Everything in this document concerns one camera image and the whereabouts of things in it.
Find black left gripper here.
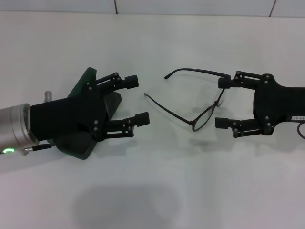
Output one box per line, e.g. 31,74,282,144
30,72,150,142

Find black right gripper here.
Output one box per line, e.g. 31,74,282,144
214,71,305,138

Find black thin-framed glasses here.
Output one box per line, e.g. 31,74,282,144
143,68,232,132

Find green glasses case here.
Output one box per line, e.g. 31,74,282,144
49,67,122,160

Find right gripper cable with plug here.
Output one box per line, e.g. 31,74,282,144
296,123,305,140

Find gripper cable with plug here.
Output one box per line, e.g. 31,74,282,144
296,123,305,140
24,144,52,151

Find left gripper cable with plug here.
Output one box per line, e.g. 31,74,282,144
24,144,52,151

